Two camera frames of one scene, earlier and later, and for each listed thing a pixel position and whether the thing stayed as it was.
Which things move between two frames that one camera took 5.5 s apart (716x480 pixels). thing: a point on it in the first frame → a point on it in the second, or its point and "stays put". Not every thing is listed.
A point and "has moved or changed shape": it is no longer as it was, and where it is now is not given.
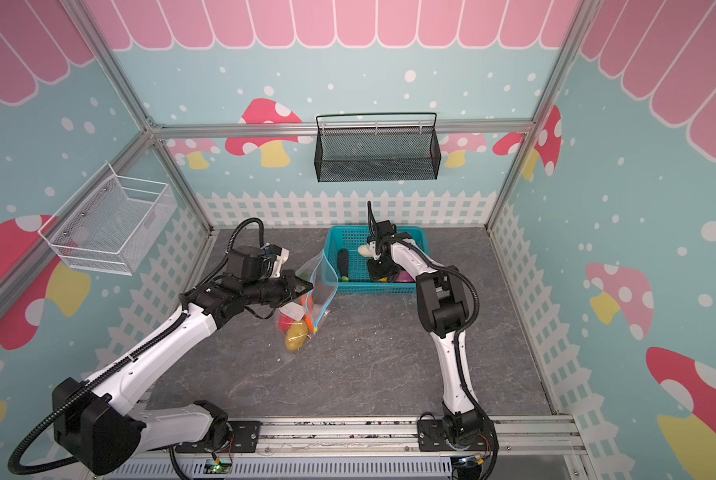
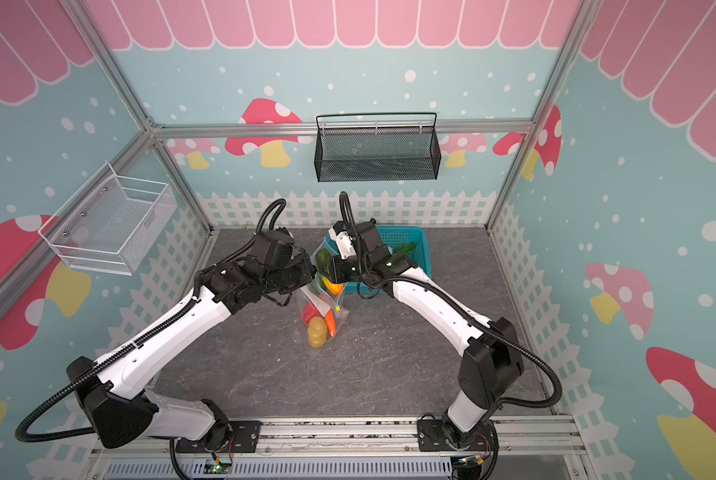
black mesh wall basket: x=373 y=147 stays put
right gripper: x=379 y=248 → x=337 y=268
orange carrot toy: x=309 y=314 → x=331 y=323
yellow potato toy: x=296 y=335 → x=317 y=331
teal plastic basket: x=350 y=238 stays put
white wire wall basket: x=111 y=223 stays put
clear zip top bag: x=299 y=321 has moved or changed shape
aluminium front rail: x=517 y=435 stays put
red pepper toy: x=285 y=322 → x=309 y=311
